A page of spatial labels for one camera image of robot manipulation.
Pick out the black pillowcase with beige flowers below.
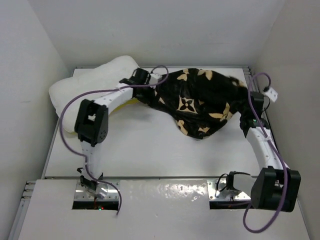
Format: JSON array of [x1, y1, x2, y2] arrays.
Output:
[[136, 68, 249, 139]]

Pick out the white pillow with yellow edge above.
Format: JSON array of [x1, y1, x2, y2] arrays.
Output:
[[48, 55, 139, 138]]

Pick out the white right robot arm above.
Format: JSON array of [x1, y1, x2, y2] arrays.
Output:
[[215, 91, 301, 212]]

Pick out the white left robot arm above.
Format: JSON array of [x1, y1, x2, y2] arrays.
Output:
[[74, 68, 151, 194]]

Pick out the white front cover board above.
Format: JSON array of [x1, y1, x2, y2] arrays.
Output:
[[19, 179, 309, 240]]

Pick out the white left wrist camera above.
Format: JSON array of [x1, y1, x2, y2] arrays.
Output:
[[149, 72, 163, 85]]

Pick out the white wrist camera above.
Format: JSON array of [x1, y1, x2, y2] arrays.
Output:
[[149, 72, 163, 85], [262, 86, 278, 103]]

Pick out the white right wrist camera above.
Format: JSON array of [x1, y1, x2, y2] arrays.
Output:
[[262, 86, 278, 103]]

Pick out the aluminium rail right side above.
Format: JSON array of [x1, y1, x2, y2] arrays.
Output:
[[243, 72, 288, 171]]

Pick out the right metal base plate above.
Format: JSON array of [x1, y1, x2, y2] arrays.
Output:
[[207, 178, 251, 202]]

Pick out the metal base plate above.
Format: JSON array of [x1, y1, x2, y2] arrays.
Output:
[[207, 178, 251, 202], [74, 181, 120, 202]]

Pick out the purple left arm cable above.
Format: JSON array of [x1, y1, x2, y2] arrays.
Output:
[[58, 65, 170, 216]]

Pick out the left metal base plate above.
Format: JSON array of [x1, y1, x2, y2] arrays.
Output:
[[74, 181, 120, 202]]

